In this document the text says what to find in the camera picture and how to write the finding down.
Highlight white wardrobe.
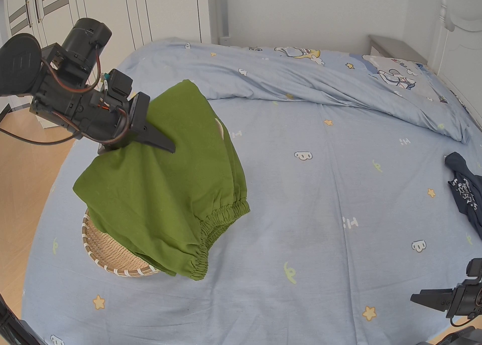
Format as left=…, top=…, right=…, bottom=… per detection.
left=0, top=0, right=212, bottom=129

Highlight bed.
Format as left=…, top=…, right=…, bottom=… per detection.
left=21, top=0, right=482, bottom=345

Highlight black cable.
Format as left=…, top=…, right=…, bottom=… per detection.
left=450, top=315, right=476, bottom=328
left=0, top=104, right=82, bottom=146

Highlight white cable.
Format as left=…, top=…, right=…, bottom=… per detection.
left=436, top=31, right=449, bottom=74

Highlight grey bedside table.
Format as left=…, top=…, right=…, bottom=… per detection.
left=368, top=34, right=430, bottom=65

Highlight dark blue printed T-shirt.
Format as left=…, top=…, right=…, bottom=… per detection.
left=444, top=152, right=482, bottom=240

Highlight pale printed pillow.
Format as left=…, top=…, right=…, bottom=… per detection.
left=362, top=54, right=434, bottom=92

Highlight pale blue quilt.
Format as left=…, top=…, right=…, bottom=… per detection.
left=149, top=37, right=473, bottom=143

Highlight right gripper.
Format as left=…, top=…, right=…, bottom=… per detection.
left=410, top=280, right=482, bottom=320

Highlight round woven basket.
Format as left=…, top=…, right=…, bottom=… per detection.
left=80, top=208, right=162, bottom=278

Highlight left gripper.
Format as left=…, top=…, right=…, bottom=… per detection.
left=81, top=91, right=177, bottom=155

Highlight green shorts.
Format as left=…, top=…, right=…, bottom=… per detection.
left=73, top=79, right=251, bottom=283

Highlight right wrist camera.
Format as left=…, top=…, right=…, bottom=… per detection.
left=466, top=259, right=482, bottom=281

